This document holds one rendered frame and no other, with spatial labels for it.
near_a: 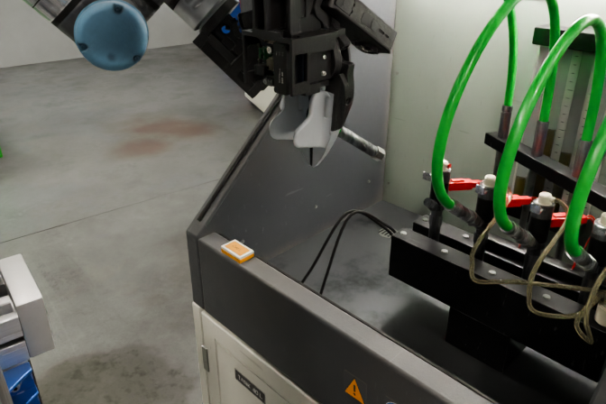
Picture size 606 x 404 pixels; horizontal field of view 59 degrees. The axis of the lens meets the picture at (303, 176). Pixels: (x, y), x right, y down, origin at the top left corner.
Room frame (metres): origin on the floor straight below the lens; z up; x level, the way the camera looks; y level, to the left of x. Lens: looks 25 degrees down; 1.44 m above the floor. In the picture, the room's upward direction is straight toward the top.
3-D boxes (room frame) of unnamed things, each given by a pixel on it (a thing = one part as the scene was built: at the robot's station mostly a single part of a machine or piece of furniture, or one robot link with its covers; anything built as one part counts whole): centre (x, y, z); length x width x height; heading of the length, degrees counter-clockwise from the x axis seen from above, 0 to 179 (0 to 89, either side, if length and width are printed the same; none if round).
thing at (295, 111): (0.54, 0.01, 1.25); 0.06 x 0.03 x 0.09; 135
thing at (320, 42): (0.53, 0.00, 1.35); 0.09 x 0.08 x 0.12; 135
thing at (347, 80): (0.53, -0.03, 1.29); 0.05 x 0.02 x 0.09; 45
